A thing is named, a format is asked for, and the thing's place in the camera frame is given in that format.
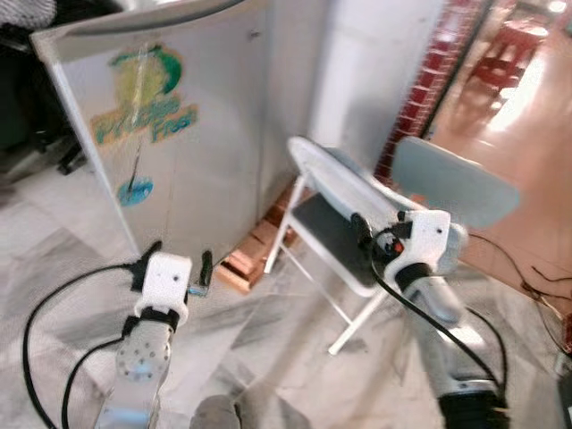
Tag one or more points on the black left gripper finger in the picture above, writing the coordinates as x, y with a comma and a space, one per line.
206, 268
152, 251

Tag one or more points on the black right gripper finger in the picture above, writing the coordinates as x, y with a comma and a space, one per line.
362, 229

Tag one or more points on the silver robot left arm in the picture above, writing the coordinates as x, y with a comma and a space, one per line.
138, 366

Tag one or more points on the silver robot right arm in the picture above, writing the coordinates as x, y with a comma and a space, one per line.
438, 304

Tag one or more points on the silver fridge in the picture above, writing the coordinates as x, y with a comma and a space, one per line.
223, 116

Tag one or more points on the white folding chair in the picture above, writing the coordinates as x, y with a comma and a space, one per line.
335, 237

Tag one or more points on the red brick stack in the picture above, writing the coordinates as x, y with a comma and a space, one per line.
250, 264

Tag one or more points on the blue round sticker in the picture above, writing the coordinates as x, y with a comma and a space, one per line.
136, 192

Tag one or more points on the grey-blue oval board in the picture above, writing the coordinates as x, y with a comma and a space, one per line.
456, 183

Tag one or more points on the silver robot left leg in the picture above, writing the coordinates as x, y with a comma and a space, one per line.
214, 416

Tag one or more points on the black bulky object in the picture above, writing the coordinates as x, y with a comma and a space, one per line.
27, 107

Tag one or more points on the red plastic chair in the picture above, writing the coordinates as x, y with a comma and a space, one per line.
500, 67

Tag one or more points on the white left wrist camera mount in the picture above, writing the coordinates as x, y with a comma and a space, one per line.
168, 281

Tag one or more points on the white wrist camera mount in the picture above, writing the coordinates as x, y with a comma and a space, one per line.
168, 281
427, 237

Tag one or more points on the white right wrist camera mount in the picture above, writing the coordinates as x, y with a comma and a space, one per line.
427, 237

